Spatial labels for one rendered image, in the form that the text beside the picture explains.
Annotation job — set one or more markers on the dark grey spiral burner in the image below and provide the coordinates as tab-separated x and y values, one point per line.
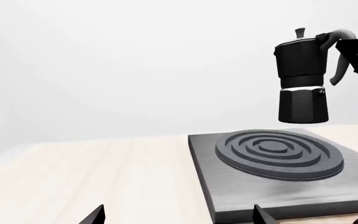
278	154

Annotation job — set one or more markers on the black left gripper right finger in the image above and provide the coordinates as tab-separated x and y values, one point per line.
260	217

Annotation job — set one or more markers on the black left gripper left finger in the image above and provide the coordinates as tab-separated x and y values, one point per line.
95	217

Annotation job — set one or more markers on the grey flat stove plate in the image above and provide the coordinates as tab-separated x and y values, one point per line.
250	193

